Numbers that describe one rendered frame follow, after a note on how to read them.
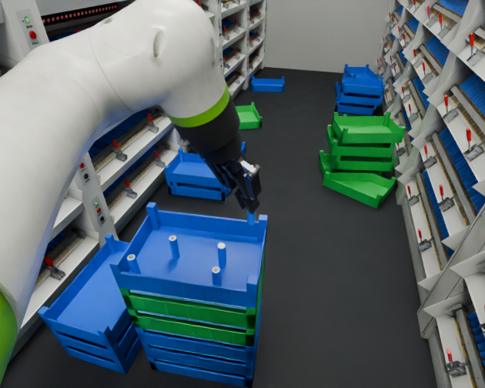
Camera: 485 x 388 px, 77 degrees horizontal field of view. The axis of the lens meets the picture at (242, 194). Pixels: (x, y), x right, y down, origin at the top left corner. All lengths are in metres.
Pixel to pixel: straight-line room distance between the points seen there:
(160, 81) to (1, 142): 0.20
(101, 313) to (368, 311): 0.86
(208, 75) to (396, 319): 1.04
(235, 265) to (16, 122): 0.57
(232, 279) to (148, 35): 0.51
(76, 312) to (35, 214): 0.87
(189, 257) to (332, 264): 0.70
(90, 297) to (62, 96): 0.83
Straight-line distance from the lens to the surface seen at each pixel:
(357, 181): 1.78
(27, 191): 0.19
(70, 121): 0.28
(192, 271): 0.72
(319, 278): 1.24
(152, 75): 0.36
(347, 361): 1.10
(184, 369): 1.01
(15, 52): 1.02
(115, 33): 0.37
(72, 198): 1.20
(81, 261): 1.26
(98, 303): 1.04
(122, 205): 1.42
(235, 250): 0.75
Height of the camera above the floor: 0.96
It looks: 38 degrees down
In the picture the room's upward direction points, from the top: straight up
